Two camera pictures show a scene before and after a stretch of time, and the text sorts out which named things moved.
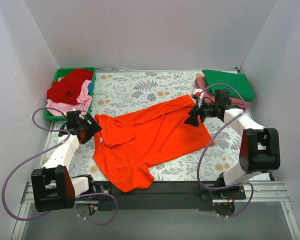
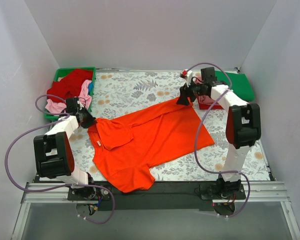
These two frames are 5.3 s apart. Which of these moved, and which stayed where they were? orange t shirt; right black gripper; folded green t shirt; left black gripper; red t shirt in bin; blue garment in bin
Moved: left black gripper; right black gripper
Stayed: blue garment in bin; red t shirt in bin; orange t shirt; folded green t shirt
